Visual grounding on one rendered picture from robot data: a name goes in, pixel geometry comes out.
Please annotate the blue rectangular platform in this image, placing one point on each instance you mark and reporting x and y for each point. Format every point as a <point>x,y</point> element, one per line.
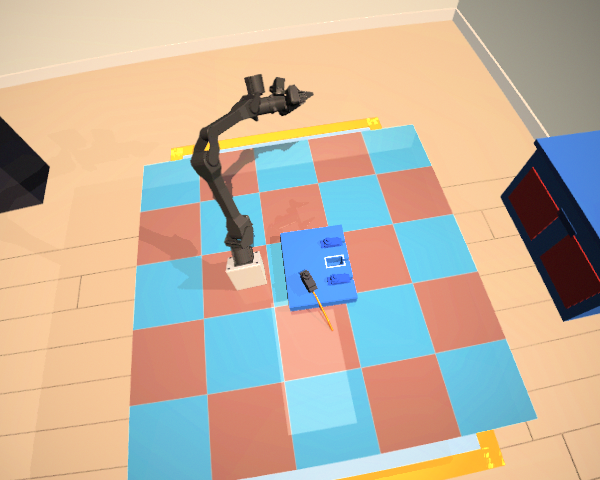
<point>323,252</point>

